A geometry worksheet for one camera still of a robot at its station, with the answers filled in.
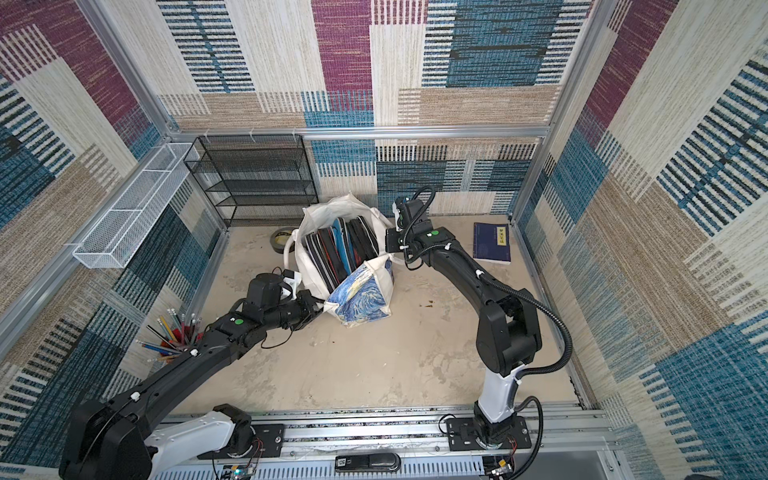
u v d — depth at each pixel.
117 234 0.72
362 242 0.92
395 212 0.81
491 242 1.11
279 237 1.16
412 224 0.66
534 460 0.70
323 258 0.86
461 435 0.73
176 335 0.80
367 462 0.67
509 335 0.47
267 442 0.73
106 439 0.39
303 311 0.70
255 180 1.09
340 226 0.92
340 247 0.90
